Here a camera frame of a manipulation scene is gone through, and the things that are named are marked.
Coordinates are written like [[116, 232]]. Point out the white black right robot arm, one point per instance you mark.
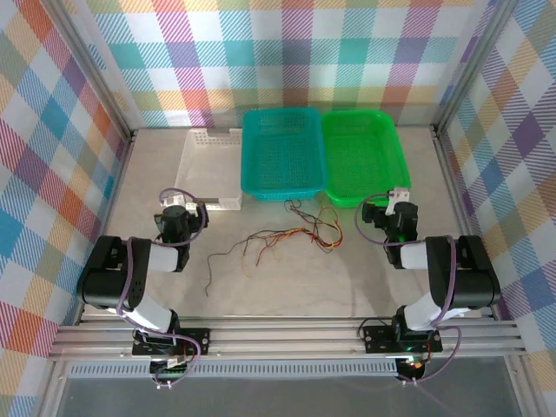
[[469, 273]]

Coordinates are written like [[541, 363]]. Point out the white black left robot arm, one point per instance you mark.
[[113, 269]]

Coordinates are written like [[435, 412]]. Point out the white perforated plastic basket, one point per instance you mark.
[[191, 165]]

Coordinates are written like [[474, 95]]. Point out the green perforated plastic basket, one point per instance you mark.
[[365, 156]]

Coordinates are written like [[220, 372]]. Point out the teal perforated plastic basket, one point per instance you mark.
[[282, 152]]

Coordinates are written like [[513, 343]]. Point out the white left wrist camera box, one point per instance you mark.
[[176, 201]]

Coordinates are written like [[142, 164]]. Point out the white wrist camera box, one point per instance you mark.
[[397, 197], [176, 201]]

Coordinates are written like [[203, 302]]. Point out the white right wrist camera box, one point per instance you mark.
[[397, 197]]

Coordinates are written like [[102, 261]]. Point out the aluminium side rail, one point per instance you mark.
[[104, 230], [465, 226]]

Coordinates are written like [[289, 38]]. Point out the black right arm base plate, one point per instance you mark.
[[378, 339]]

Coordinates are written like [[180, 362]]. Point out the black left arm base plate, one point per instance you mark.
[[195, 341]]

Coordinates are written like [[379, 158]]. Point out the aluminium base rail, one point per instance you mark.
[[282, 336]]

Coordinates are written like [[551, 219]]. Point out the aluminium frame post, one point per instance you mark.
[[473, 65], [87, 65]]

